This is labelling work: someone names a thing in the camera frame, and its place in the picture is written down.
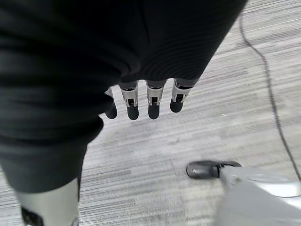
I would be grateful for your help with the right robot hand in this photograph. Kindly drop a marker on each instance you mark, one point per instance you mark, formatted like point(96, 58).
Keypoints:
point(94, 58)

